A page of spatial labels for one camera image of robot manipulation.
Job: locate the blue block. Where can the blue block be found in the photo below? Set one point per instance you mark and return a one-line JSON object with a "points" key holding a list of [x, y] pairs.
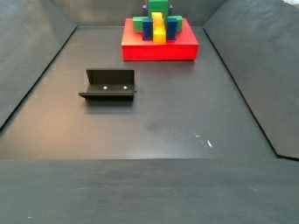
{"points": [[147, 28], [171, 28]]}

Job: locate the black angle fixture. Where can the black angle fixture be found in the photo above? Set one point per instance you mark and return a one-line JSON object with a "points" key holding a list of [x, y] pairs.
{"points": [[110, 83]]}

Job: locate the yellow long bar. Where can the yellow long bar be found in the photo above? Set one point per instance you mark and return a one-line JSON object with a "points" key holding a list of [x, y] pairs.
{"points": [[159, 28]]}

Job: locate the purple block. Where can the purple block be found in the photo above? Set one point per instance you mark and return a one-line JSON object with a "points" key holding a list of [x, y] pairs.
{"points": [[145, 10], [170, 10]]}

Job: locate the blue block right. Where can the blue block right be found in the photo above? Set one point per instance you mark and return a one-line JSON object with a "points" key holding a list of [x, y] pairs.
{"points": [[171, 28]]}

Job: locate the red board base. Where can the red board base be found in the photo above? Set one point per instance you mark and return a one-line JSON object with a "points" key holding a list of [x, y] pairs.
{"points": [[138, 50]]}

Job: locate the green stepped object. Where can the green stepped object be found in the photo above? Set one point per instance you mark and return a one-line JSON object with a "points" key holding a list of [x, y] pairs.
{"points": [[161, 6]]}

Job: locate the purple block left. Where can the purple block left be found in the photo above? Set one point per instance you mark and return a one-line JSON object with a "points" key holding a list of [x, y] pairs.
{"points": [[145, 10]]}

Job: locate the blue block left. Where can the blue block left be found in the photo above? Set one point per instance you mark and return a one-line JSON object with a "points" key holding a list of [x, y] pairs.
{"points": [[147, 28]]}

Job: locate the purple block right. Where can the purple block right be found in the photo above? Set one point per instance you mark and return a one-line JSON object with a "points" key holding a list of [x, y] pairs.
{"points": [[170, 10]]}

